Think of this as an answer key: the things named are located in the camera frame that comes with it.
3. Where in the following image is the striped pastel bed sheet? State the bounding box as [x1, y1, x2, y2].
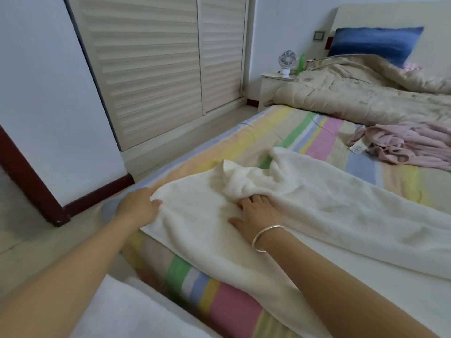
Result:
[101, 105, 451, 338]

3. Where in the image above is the cream fleece blanket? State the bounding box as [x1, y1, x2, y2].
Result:
[141, 146, 451, 338]

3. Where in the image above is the person's left forearm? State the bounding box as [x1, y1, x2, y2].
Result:
[0, 216, 140, 338]

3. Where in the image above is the silver bracelet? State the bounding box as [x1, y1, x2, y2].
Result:
[251, 225, 287, 254]

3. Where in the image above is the white headboard with red dots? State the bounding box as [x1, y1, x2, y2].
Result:
[326, 2, 451, 78]

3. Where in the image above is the person's left hand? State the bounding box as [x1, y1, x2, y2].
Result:
[115, 188, 163, 230]

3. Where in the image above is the blue pillow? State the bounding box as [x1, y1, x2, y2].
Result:
[327, 26, 425, 68]

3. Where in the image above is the white nightstand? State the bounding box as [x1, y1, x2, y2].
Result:
[258, 71, 297, 110]

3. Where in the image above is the person's right hand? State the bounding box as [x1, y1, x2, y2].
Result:
[227, 194, 284, 247]

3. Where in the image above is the small white desk fan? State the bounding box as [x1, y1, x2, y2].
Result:
[278, 50, 299, 76]

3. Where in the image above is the person's right forearm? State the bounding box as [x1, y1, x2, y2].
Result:
[257, 230, 438, 338]

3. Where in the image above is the white towel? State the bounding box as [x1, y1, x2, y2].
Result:
[70, 274, 221, 338]

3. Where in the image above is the dark red baseboard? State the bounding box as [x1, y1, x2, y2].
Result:
[63, 172, 135, 217]

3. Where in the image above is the beige quilt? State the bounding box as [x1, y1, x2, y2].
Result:
[273, 54, 451, 126]

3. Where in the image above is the pink fleece blanket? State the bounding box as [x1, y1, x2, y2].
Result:
[345, 122, 451, 172]

